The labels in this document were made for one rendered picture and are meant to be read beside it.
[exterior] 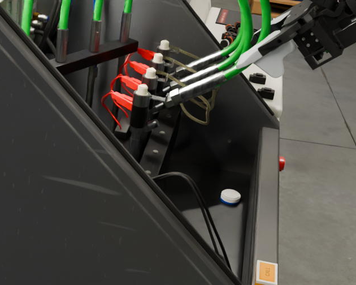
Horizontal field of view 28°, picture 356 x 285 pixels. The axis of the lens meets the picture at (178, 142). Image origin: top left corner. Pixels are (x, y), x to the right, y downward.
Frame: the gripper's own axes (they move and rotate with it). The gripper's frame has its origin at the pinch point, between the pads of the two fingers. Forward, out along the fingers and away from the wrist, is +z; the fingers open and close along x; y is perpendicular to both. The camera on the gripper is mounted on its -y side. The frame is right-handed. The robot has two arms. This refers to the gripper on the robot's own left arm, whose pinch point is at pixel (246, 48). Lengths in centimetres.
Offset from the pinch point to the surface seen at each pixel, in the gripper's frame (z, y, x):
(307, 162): 121, 113, 184
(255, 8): 214, 82, 413
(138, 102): 17.4, -3.7, -7.8
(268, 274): 4.5, 23.1, -26.0
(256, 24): 42, 17, 83
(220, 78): 5.0, 1.1, -3.5
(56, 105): 1.6, -15.6, -37.9
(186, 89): 10.4, -0.7, -5.0
